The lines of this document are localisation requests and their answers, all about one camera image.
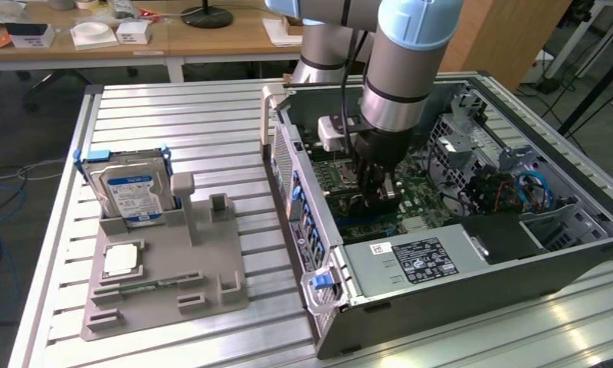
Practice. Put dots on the grey open PC case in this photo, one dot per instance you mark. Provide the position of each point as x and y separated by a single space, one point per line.
491 299

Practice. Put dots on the grey power supply unit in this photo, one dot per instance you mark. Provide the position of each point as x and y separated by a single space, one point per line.
414 260

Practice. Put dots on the white floor box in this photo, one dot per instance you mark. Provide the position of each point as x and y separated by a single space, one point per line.
536 67

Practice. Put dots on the metal CPU socket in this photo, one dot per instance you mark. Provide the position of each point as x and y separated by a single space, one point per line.
347 174

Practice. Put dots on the white box with dark lid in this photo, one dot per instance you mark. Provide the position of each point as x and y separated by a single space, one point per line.
31 36

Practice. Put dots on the white box with round recess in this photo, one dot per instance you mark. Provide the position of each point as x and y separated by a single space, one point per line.
95 36

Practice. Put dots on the silver chipset heatsink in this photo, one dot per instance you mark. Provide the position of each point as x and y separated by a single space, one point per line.
416 225

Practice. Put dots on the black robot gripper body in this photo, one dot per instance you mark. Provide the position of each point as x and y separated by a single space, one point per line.
383 149

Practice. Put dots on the wooden cabinet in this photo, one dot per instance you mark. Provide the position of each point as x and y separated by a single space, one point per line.
506 38

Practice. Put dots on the hard disk in blue caddy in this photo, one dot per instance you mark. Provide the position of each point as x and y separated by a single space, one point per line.
132 191

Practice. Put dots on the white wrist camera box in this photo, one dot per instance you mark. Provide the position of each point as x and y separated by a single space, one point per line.
332 132

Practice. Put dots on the small white cardboard box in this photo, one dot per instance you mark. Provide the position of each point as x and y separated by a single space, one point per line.
133 32

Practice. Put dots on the flat white paper box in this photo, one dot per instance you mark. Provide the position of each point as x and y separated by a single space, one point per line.
282 34

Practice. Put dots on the wooden desk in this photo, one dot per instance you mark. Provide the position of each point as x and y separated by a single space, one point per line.
210 42

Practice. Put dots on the black round lamp base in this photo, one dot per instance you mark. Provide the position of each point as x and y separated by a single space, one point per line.
207 17

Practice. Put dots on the silver metal disk bay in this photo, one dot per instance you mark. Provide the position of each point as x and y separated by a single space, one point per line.
460 153

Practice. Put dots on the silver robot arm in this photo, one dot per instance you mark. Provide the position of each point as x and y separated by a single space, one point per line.
404 76

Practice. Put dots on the green motherboard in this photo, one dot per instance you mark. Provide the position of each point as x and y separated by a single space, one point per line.
424 199

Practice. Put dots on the blue case latch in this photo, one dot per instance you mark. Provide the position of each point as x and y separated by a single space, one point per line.
322 283

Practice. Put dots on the grey plastic parts rack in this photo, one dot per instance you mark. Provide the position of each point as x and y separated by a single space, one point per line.
168 264

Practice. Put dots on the silver CPU chip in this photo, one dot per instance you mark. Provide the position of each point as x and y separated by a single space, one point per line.
123 260

